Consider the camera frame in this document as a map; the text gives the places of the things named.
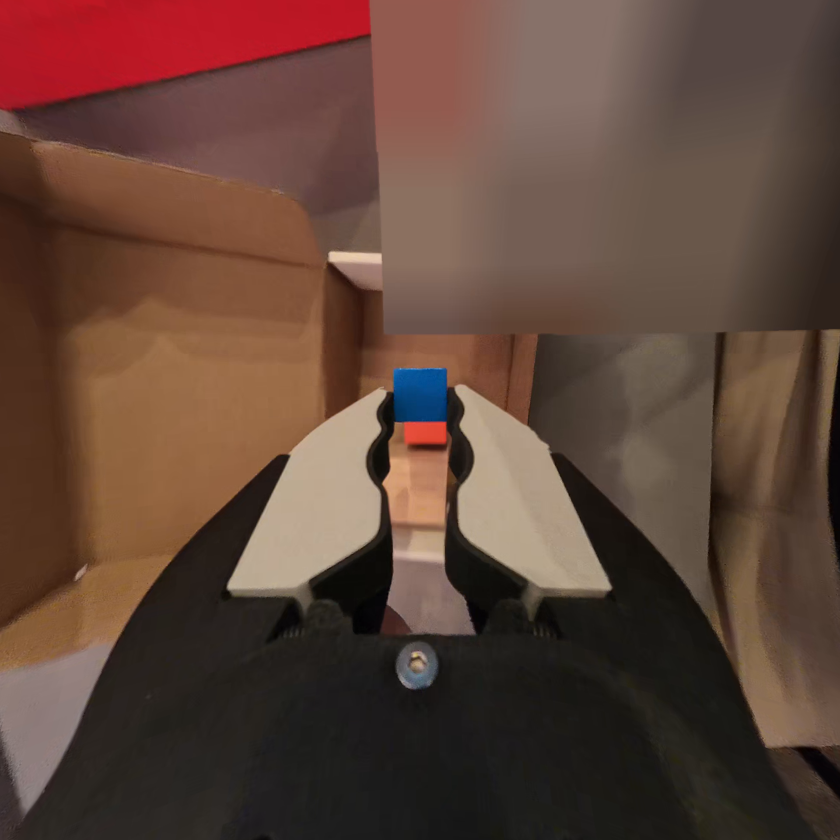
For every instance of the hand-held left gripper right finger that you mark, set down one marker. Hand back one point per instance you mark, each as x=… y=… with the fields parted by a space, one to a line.
x=518 y=518

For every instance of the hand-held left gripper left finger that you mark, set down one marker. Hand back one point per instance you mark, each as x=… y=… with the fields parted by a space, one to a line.
x=315 y=518

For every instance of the red cube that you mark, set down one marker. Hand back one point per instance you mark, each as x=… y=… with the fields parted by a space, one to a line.
x=425 y=433

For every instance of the blue cube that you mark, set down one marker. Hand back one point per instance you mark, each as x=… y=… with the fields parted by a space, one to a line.
x=421 y=395

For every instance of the brown cardboard box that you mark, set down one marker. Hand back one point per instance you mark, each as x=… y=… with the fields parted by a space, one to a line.
x=184 y=367

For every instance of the red box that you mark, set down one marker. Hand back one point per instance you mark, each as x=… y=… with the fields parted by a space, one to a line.
x=164 y=46

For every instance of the beige curtain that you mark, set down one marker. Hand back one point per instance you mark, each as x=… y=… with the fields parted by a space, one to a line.
x=774 y=531

